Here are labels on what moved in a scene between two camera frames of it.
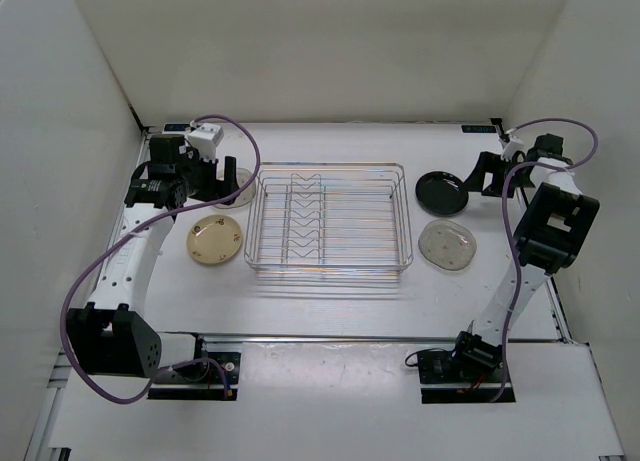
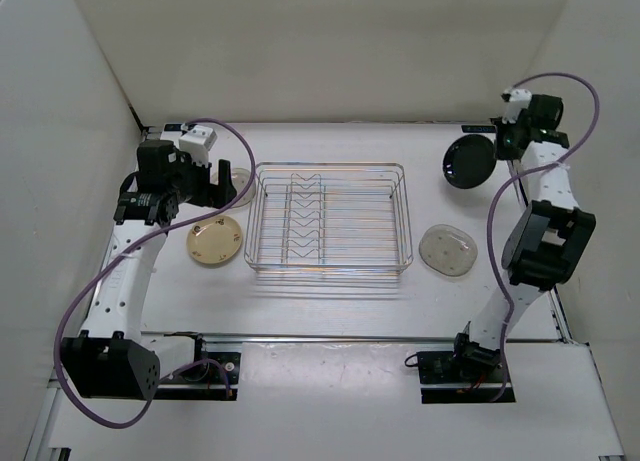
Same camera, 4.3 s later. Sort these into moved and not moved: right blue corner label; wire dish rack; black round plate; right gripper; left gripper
Moved: right gripper; black round plate
Not moved: wire dish rack; right blue corner label; left gripper
